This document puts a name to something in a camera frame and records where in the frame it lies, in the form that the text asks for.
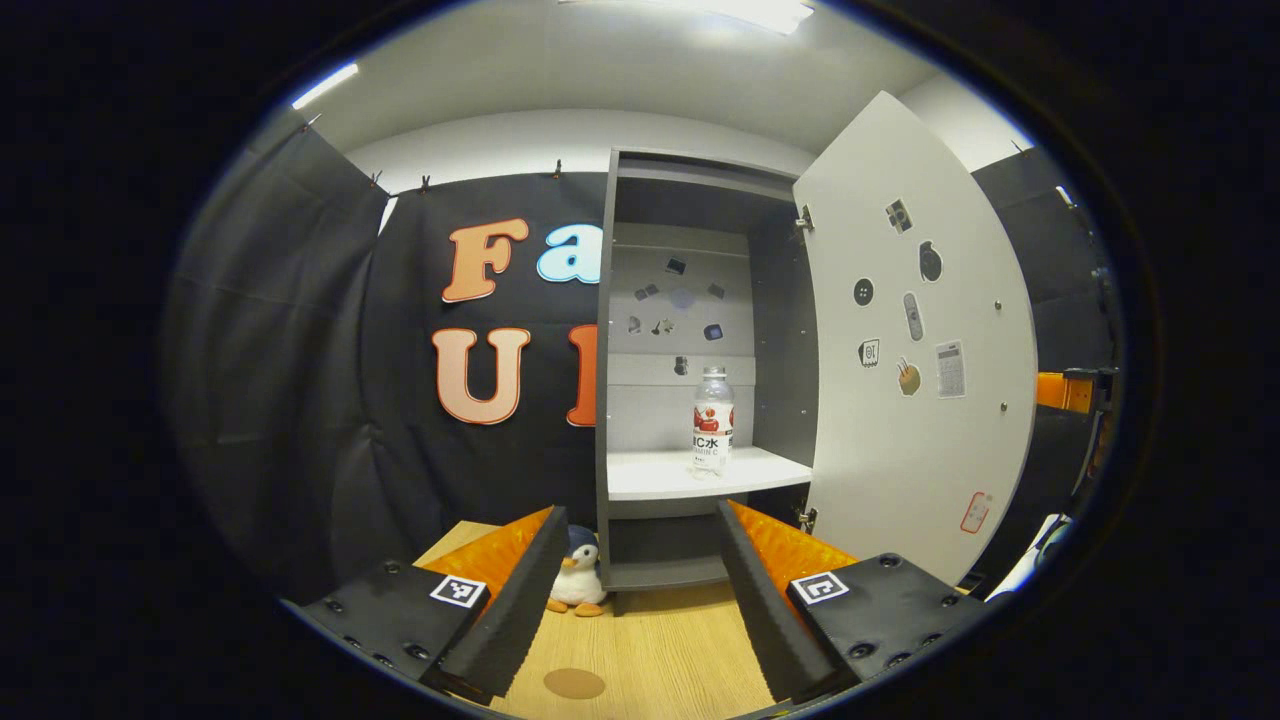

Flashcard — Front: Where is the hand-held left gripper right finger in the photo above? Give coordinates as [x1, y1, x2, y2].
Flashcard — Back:
[716, 498, 986, 704]

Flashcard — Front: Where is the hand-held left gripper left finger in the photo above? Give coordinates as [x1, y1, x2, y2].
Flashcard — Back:
[283, 505, 571, 706]

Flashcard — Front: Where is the round brown coaster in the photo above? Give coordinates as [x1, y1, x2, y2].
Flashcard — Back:
[543, 668, 607, 701]

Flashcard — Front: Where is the white cabinet door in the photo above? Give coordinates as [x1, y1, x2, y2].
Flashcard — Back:
[793, 92, 1039, 589]

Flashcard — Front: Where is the clear bottle with cherry label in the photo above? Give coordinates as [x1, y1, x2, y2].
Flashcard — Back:
[691, 367, 735, 478]

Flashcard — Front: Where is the grey cabinet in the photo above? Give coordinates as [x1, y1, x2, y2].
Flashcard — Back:
[595, 148, 821, 593]

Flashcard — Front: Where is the penguin plush toy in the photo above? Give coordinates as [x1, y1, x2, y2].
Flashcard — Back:
[547, 526, 608, 618]

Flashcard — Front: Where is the black backdrop cloth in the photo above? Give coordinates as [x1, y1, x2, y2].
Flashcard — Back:
[165, 125, 1121, 606]

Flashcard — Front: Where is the wide ceiling light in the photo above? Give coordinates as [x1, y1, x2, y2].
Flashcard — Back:
[560, 0, 816, 36]

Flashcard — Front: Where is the long ceiling light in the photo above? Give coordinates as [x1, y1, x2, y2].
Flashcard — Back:
[291, 63, 360, 111]

